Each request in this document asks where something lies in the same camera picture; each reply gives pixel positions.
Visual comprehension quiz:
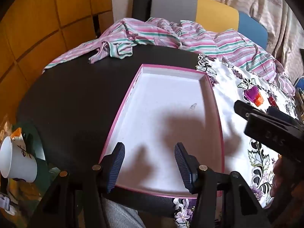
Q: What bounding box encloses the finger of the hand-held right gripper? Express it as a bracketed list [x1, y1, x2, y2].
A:
[234, 100, 264, 122]
[267, 106, 298, 125]

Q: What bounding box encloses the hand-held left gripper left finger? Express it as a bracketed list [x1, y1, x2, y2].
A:
[36, 142, 125, 228]

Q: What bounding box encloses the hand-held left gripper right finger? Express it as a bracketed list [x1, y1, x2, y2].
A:
[174, 142, 272, 228]

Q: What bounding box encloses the pink rimmed white box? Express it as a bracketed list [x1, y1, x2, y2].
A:
[99, 64, 225, 198]

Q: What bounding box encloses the person's right hand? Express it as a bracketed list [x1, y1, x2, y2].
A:
[273, 156, 304, 210]

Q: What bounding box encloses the orange building block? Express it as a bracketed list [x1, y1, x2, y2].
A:
[253, 93, 264, 107]

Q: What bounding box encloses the purple heart-shaped toy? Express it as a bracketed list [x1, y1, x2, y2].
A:
[245, 87, 260, 101]

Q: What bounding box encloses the white floral embroidered cloth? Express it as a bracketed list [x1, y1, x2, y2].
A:
[174, 53, 300, 228]

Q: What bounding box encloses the blue object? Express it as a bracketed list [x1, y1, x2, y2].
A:
[294, 77, 304, 95]

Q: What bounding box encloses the pink green striped cloth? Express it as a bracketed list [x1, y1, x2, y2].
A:
[42, 17, 296, 98]

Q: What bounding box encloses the glass side table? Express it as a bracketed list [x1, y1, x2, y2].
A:
[0, 121, 83, 228]

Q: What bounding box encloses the blue panel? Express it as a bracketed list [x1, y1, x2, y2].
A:
[238, 11, 268, 50]

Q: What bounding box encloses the yellow snack packet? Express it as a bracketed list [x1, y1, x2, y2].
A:
[7, 179, 45, 205]

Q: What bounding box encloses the white paper cup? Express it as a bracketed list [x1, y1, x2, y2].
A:
[0, 136, 38, 183]

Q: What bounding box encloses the yellow panel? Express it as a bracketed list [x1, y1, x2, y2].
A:
[196, 0, 240, 32]

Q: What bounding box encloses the small orange packet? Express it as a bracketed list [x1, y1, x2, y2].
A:
[11, 127, 23, 139]

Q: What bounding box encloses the grey panel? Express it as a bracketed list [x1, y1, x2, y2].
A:
[151, 0, 199, 23]

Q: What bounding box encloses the black chair back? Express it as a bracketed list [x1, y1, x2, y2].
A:
[133, 0, 155, 22]

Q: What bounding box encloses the yellow wooden cabinet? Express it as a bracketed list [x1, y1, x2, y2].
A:
[0, 0, 113, 93]

